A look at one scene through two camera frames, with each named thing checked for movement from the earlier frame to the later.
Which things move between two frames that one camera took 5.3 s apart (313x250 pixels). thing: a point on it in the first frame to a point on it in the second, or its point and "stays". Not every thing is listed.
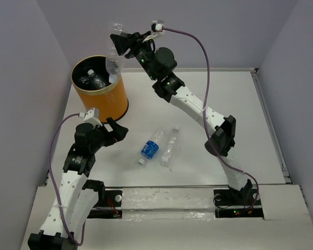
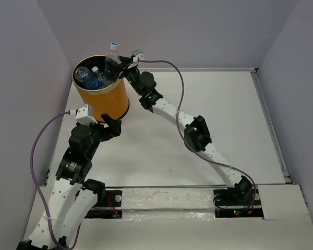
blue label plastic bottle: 150,149 to 95,80
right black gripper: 124,41 to 127,61
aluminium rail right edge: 271,125 stays
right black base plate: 244,203 stays
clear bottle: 92,78 to 82,74
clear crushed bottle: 166,156 to 112,63
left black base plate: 109,205 stays
